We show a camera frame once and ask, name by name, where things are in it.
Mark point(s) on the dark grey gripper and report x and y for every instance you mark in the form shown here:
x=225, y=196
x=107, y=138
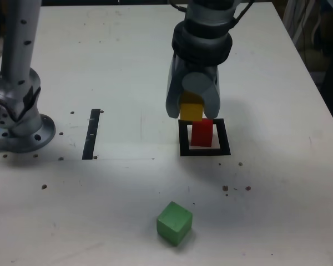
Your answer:
x=202, y=67

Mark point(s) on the yellow cube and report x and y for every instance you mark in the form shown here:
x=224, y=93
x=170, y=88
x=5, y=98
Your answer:
x=191, y=112

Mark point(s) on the red cube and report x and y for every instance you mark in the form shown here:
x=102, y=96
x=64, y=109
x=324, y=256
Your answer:
x=201, y=134

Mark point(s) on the green cube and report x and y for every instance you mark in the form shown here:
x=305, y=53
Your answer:
x=173, y=223

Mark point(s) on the black tape square outline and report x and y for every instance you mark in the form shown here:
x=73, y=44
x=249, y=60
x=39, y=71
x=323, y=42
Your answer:
x=205, y=152

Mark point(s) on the black tape strip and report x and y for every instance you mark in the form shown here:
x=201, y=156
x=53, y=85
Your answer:
x=90, y=138

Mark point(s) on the white metal frame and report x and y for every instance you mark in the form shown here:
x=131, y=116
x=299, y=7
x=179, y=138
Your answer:
x=291, y=19

